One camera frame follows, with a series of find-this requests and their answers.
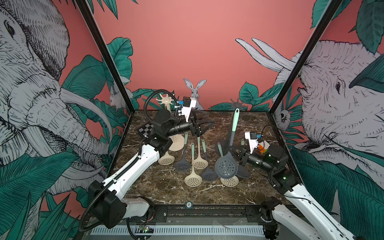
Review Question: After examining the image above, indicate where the white vent strip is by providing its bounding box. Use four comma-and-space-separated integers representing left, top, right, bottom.
89, 224, 265, 236

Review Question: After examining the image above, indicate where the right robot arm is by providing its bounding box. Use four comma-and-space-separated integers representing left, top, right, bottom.
229, 145, 364, 240

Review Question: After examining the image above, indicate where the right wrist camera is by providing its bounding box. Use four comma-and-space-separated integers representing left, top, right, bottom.
245, 132, 262, 154

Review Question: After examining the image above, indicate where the black frame post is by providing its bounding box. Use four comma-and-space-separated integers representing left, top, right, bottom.
269, 0, 342, 116
75, 0, 135, 115

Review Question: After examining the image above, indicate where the beige skimmer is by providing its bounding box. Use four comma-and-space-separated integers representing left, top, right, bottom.
184, 143, 203, 187
216, 142, 240, 188
192, 137, 209, 170
158, 151, 175, 166

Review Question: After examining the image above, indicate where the black front rail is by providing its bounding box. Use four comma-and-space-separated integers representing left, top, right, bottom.
119, 203, 301, 224

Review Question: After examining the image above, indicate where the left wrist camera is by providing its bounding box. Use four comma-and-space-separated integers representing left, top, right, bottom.
175, 97, 197, 122

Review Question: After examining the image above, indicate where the small circuit board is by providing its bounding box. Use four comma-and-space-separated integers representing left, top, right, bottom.
138, 226, 154, 234

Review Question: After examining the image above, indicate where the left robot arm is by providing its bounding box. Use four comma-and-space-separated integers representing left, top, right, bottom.
79, 110, 215, 232

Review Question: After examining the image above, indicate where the right black frame post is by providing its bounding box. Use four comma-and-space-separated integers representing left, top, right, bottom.
269, 0, 342, 116

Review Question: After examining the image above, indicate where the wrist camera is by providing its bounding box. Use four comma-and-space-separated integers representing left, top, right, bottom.
175, 97, 197, 122
245, 132, 262, 154

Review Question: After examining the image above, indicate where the black white checkerboard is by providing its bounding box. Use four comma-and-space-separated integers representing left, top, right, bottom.
137, 122, 154, 138

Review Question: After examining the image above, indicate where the beige utensil rack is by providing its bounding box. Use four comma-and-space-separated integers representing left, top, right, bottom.
155, 93, 186, 152

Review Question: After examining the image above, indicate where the left black frame post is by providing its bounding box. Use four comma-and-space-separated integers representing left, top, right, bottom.
75, 0, 135, 115

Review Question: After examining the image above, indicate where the grey skimmer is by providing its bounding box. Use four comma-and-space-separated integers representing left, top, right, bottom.
201, 140, 219, 182
174, 133, 191, 171
215, 109, 240, 179
236, 139, 251, 179

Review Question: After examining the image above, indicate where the colourful puzzle cube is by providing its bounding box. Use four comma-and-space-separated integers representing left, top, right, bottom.
258, 141, 270, 153

